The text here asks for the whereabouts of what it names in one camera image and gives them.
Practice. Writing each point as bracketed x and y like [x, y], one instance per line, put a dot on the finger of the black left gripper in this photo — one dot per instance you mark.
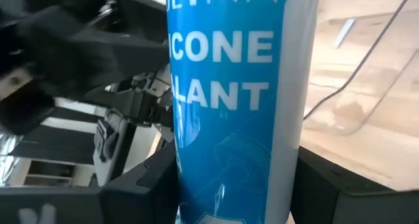
[82, 57]
[26, 112]

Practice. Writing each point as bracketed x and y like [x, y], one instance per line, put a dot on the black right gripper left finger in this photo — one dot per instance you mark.
[98, 204]

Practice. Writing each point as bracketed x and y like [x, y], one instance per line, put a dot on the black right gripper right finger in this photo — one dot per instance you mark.
[343, 207]

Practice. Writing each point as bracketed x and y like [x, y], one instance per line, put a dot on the blue silicone sealant tube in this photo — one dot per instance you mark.
[235, 119]

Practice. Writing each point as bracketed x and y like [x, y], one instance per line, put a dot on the clear plastic bin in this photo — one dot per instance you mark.
[353, 114]

